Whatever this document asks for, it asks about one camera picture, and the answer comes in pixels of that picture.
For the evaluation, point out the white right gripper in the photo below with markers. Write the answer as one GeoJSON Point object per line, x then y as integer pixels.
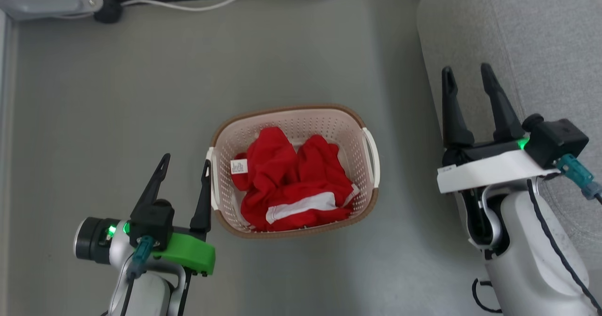
{"type": "Point", "coordinates": [489, 171]}

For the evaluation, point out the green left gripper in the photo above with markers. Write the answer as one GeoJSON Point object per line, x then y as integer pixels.
{"type": "Point", "coordinates": [190, 255]}

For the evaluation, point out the red and white garment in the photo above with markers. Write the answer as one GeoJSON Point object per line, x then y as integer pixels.
{"type": "Point", "coordinates": [282, 184]}

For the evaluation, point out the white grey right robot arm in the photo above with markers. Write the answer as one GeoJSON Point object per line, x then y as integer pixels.
{"type": "Point", "coordinates": [526, 250]}

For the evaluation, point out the cream perforated laundry basket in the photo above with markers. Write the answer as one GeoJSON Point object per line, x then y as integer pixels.
{"type": "Point", "coordinates": [301, 118]}

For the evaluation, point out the grey fabric sofa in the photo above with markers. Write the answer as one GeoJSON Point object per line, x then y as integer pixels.
{"type": "Point", "coordinates": [517, 24]}

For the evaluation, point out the grey baseboard strip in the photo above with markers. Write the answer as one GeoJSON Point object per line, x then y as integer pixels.
{"type": "Point", "coordinates": [5, 165]}

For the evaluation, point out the black round plug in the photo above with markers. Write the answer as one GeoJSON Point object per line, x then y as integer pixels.
{"type": "Point", "coordinates": [108, 11]}

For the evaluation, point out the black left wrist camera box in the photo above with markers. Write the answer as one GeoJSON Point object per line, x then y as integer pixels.
{"type": "Point", "coordinates": [153, 219]}

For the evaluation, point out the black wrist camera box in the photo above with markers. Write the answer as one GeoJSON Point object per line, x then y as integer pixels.
{"type": "Point", "coordinates": [555, 139]}
{"type": "Point", "coordinates": [153, 219]}

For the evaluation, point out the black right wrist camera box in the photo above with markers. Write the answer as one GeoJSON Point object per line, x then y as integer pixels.
{"type": "Point", "coordinates": [555, 139]}

